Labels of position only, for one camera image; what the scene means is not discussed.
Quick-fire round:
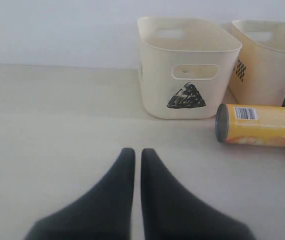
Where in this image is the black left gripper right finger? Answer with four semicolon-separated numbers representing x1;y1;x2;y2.
140;148;255;240

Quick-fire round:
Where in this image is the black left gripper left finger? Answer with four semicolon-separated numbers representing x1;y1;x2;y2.
25;148;136;240

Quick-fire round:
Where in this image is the yellow Lays chips can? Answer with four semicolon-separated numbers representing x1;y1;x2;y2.
215;104;285;147

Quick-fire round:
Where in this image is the cream bin with triangle mark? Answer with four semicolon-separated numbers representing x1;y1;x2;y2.
137;16;242;119

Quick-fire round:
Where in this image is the cream bin with square mark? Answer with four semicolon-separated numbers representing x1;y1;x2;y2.
229;20;285;107

